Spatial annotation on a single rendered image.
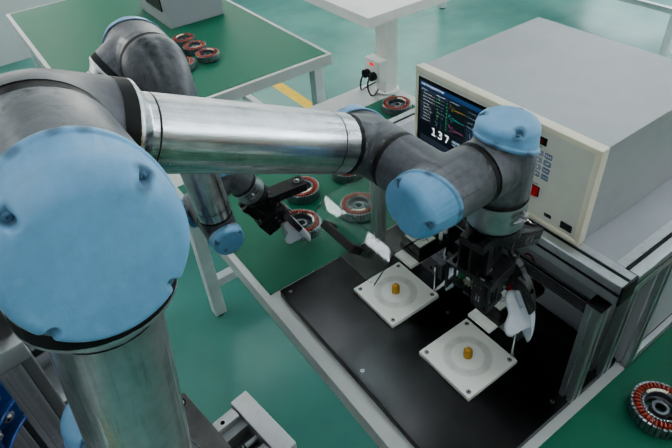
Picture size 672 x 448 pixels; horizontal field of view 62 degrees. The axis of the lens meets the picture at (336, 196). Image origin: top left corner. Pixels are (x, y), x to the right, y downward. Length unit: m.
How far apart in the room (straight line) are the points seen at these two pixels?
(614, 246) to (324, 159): 0.65
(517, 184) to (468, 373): 0.68
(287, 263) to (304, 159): 0.97
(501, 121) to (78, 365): 0.48
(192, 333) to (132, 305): 2.09
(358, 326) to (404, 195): 0.81
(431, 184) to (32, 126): 0.38
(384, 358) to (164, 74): 0.76
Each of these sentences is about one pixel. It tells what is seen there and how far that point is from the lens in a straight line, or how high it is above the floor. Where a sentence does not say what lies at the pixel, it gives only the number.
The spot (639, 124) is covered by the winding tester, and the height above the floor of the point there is 1.32.
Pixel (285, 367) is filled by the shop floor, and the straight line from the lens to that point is 2.27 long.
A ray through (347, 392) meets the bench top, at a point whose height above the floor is 0.75.
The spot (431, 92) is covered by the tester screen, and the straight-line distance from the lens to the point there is 1.20.
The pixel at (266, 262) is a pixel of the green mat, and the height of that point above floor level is 0.75.
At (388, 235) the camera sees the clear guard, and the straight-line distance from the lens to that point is 1.15.
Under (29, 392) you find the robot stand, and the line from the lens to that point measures 0.95.
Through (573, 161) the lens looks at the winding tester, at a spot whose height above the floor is 1.28.
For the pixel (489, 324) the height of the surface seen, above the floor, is 0.88.
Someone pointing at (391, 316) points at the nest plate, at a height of 0.78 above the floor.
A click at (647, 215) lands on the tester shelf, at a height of 1.11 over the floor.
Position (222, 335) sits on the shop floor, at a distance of 2.42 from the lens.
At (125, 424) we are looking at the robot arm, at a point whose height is 1.44.
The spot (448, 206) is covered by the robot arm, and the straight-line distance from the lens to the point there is 0.60.
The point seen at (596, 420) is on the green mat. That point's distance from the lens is 1.33.
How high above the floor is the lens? 1.84
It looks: 38 degrees down
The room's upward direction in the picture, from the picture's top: 5 degrees counter-clockwise
